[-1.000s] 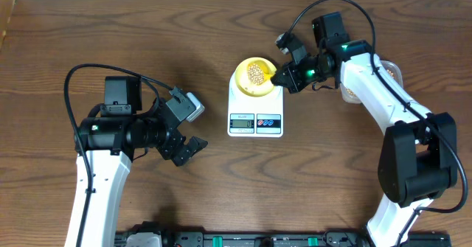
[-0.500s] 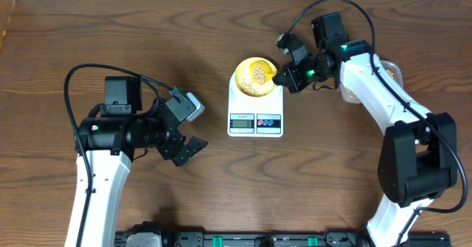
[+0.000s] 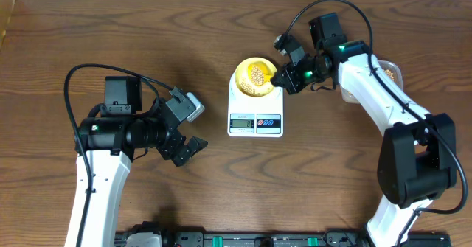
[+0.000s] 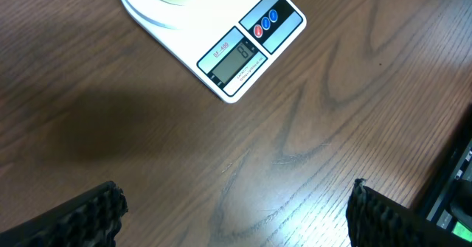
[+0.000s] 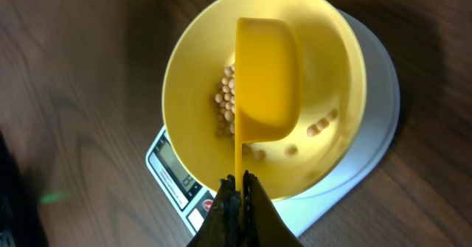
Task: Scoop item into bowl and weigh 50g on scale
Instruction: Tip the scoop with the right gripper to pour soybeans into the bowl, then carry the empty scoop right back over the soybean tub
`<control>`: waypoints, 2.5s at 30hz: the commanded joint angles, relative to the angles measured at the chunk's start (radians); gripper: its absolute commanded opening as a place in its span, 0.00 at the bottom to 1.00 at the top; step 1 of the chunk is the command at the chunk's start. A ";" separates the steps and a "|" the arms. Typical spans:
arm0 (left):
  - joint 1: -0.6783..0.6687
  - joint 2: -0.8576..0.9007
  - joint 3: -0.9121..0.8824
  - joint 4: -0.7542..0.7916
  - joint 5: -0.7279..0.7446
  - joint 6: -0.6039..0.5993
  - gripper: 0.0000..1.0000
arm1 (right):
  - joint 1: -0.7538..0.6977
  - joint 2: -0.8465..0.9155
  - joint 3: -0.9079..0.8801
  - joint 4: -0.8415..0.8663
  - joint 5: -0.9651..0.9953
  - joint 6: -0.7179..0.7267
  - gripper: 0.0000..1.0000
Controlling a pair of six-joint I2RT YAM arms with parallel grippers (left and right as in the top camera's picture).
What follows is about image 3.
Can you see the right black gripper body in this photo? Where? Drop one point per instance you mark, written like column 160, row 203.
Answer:
column 307, row 71

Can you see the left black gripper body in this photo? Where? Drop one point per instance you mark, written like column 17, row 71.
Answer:
column 175, row 138

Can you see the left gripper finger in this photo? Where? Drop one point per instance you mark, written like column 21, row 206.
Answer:
column 196, row 144
column 181, row 156

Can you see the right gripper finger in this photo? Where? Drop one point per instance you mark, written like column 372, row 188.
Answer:
column 290, row 87
column 283, row 75

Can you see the yellow plastic measuring scoop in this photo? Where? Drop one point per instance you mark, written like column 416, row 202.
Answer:
column 259, row 73

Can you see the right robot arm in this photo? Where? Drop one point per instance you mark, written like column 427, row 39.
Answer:
column 417, row 162

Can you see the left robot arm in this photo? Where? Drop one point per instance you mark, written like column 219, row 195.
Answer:
column 105, row 143

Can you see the pale yellow bowl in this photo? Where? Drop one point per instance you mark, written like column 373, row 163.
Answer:
column 242, row 72

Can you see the soybeans in bowl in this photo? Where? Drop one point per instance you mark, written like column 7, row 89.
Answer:
column 248, row 87

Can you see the white digital kitchen scale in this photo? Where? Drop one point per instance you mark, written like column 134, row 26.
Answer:
column 255, row 116

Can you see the soybeans in container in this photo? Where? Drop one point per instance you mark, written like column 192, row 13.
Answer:
column 390, row 74

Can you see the clear plastic container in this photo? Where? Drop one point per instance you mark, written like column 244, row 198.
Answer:
column 390, row 69

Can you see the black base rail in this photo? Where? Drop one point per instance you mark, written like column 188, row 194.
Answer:
column 152, row 234

